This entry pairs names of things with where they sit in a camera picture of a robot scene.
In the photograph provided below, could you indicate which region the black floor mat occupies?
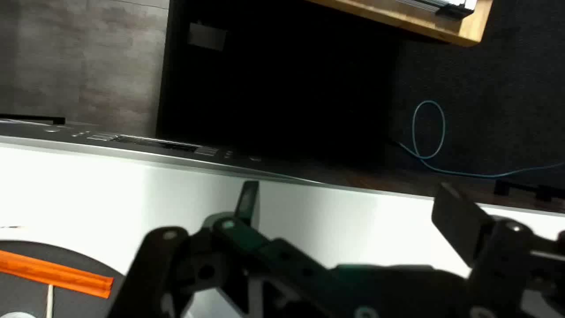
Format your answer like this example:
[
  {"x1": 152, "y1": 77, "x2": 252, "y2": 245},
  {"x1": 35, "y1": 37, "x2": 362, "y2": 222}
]
[{"x1": 157, "y1": 0, "x2": 565, "y2": 196}]

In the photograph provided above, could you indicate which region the thin blue cable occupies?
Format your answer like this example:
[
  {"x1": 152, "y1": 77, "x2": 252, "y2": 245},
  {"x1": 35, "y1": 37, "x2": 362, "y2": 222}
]
[{"x1": 397, "y1": 97, "x2": 565, "y2": 180}]

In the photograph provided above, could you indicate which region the grey floor plate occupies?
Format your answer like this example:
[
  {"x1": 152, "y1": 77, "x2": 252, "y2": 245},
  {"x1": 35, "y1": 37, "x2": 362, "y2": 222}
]
[{"x1": 187, "y1": 21, "x2": 229, "y2": 54}]

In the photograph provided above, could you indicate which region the wooden shelf board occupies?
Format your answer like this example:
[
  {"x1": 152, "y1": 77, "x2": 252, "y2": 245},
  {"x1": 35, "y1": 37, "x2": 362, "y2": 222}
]
[{"x1": 305, "y1": 0, "x2": 494, "y2": 47}]

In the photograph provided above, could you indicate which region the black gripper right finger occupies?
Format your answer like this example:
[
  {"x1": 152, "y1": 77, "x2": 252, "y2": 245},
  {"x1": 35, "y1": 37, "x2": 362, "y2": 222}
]
[{"x1": 431, "y1": 180, "x2": 565, "y2": 318}]

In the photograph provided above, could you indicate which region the orange chopstick wrapper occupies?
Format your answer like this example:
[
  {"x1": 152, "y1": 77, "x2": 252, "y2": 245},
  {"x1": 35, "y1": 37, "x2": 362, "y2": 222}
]
[{"x1": 0, "y1": 247, "x2": 115, "y2": 300}]

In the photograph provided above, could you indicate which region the round dark tray white rim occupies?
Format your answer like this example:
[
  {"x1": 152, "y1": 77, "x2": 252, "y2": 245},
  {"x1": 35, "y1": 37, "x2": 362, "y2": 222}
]
[{"x1": 0, "y1": 236, "x2": 134, "y2": 318}]

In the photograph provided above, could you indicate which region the thin wooden chopstick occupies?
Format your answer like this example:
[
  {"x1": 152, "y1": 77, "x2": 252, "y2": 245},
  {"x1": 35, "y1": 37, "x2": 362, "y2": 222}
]
[{"x1": 44, "y1": 282, "x2": 55, "y2": 318}]

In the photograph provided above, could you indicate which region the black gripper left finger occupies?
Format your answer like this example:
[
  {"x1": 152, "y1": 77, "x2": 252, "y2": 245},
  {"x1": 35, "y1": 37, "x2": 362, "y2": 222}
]
[{"x1": 108, "y1": 180, "x2": 334, "y2": 318}]

